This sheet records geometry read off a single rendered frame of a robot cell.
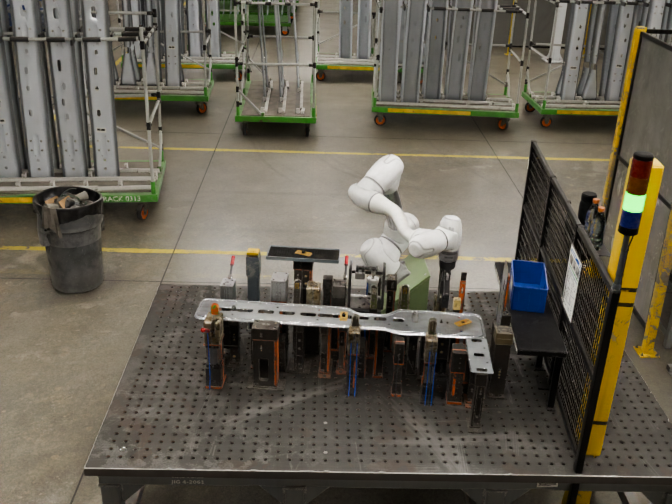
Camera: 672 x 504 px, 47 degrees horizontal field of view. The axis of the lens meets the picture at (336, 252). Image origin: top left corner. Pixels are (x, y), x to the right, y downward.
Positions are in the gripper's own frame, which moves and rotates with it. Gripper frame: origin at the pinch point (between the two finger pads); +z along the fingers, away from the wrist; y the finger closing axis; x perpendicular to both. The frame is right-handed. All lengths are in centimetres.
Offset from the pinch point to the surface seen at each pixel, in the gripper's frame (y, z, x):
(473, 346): 19.9, 13.2, 13.3
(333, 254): -35, -3, -54
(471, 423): 40, 41, 13
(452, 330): 6.8, 13.1, 4.7
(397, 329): 9.0, 13.0, -21.0
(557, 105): -711, 85, 198
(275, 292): -12, 8, -81
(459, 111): -673, 88, 66
